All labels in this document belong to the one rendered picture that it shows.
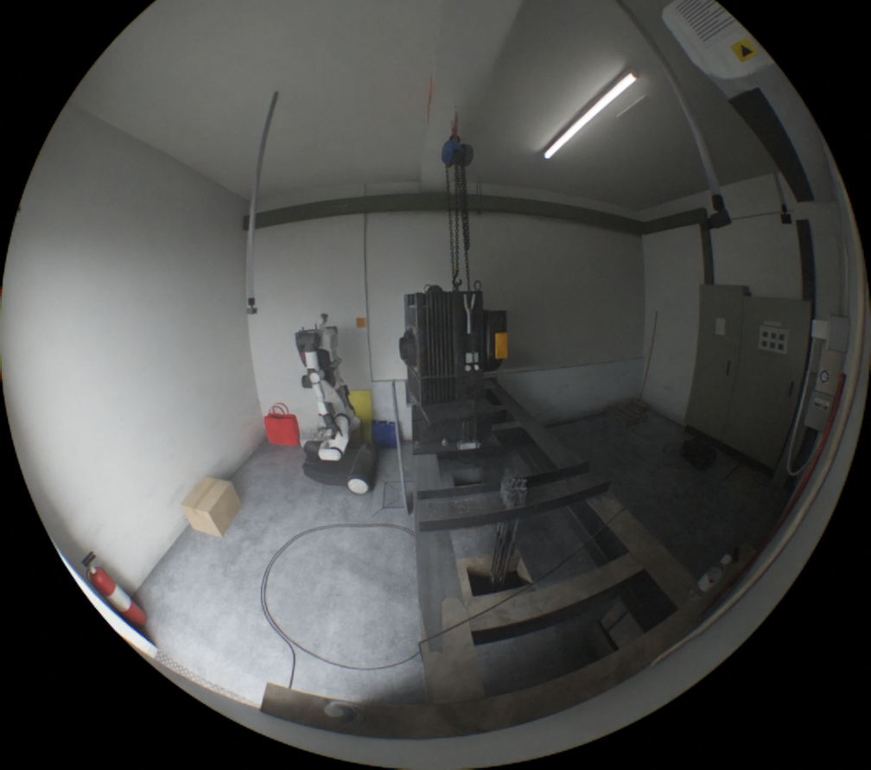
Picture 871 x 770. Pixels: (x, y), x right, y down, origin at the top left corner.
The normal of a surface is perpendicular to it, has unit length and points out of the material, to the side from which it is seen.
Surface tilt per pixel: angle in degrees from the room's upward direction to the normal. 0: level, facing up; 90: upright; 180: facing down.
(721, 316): 90
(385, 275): 90
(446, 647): 0
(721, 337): 90
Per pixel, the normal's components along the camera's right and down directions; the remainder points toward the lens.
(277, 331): 0.09, 0.13
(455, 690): -0.04, -0.99
